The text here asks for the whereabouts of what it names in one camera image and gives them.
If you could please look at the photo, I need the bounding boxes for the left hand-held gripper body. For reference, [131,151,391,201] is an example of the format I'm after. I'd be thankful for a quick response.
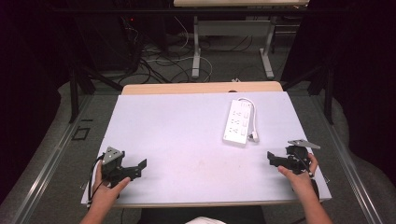
[100,146,134,189]

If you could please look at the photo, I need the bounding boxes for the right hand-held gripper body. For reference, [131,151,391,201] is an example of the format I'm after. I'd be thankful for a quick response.
[285,138,321,175]

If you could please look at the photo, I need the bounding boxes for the person's right hand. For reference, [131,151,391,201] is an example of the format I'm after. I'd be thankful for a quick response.
[276,152,319,200]

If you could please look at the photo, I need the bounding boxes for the person's left hand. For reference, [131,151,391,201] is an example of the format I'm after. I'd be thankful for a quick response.
[90,161,132,209]

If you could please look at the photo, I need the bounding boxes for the white table cover board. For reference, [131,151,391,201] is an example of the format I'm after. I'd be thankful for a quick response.
[80,91,332,208]

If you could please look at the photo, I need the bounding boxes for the white power strip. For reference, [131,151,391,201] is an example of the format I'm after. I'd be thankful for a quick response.
[221,99,252,148]

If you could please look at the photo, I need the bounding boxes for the person's dark clothing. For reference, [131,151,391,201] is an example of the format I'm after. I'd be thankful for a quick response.
[136,214,267,224]

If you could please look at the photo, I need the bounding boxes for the black metal stand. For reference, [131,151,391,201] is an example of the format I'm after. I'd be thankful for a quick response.
[280,64,334,126]
[68,65,124,124]

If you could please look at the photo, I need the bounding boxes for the black curtain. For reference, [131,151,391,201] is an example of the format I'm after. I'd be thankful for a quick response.
[0,0,78,204]
[279,0,396,188]

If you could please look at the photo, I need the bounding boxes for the black computer tower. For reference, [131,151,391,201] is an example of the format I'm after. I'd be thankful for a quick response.
[73,12,142,73]

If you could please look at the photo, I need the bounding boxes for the white desk with metal legs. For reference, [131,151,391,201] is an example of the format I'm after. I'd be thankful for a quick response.
[173,0,311,80]

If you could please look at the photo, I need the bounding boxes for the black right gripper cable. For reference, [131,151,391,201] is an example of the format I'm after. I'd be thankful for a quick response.
[293,152,315,179]

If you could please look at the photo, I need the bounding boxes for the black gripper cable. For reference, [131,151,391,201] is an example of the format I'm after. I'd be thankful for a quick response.
[87,154,106,204]
[293,152,315,179]

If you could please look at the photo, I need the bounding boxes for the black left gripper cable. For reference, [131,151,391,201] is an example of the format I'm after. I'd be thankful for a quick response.
[87,154,106,204]

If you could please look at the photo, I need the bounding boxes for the white power strip cable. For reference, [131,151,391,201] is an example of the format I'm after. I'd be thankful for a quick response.
[237,97,261,144]

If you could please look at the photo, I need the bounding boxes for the metal floor rail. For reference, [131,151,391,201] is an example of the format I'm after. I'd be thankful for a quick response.
[311,96,385,224]
[10,94,94,224]

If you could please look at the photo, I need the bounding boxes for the black floor cables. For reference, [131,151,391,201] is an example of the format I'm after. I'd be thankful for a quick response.
[118,17,260,86]

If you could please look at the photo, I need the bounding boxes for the white floor cable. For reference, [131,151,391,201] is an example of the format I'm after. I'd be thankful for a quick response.
[146,15,215,82]

